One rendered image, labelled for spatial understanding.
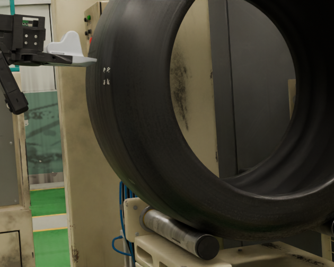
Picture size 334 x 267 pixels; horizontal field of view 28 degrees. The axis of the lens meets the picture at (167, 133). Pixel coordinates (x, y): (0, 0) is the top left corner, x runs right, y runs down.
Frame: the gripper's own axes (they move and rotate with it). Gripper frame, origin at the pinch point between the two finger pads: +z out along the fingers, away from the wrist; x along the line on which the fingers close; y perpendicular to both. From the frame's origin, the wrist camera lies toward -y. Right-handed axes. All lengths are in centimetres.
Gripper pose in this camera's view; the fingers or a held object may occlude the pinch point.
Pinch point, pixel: (89, 64)
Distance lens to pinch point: 120.5
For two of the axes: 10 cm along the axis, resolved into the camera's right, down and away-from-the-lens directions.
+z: 9.5, 0.4, 3.1
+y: 0.5, -10.0, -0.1
